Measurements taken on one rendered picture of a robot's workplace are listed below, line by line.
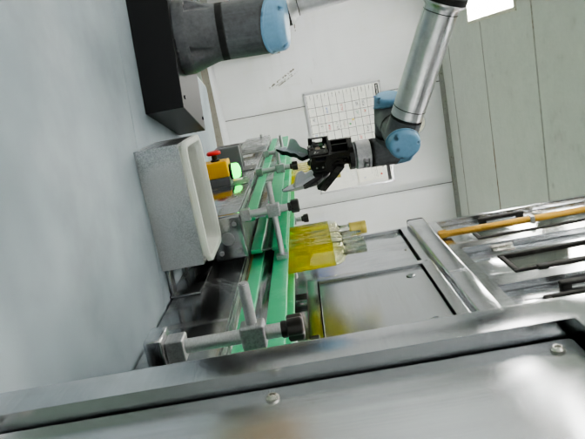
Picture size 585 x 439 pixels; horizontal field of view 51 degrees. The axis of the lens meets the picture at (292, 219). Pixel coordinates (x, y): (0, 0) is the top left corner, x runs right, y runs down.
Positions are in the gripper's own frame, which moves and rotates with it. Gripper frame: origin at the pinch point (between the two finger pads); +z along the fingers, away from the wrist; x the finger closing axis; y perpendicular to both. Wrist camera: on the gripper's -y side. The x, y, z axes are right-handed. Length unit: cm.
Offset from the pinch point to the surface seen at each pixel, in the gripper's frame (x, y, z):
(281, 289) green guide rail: 51, 23, 3
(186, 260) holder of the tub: 45, 29, 19
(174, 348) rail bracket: 79, 60, 14
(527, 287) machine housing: 40, -9, -54
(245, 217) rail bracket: 29.7, 19.6, 8.3
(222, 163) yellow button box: -6.7, -0.7, 14.8
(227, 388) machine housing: 93, 80, 6
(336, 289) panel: 29.4, -14.7, -10.2
